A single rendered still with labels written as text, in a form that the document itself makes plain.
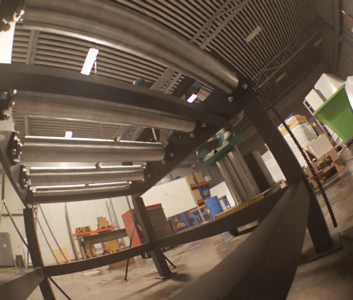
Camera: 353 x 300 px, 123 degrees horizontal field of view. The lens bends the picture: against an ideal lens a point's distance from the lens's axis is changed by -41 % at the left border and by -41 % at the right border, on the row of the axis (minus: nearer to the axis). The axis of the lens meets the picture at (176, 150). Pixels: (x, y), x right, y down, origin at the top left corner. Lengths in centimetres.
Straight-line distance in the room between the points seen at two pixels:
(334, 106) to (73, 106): 293
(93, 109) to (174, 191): 546
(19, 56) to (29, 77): 915
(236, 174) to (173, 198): 394
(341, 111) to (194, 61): 261
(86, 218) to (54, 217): 209
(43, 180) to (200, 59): 98
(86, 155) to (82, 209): 1040
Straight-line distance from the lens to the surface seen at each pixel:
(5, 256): 1075
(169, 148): 106
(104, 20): 42
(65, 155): 79
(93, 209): 1130
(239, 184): 212
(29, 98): 56
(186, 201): 591
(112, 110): 59
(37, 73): 42
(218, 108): 87
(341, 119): 292
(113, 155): 84
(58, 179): 104
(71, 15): 42
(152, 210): 326
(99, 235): 589
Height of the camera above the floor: 40
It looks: 24 degrees up
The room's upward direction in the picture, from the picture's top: 24 degrees counter-clockwise
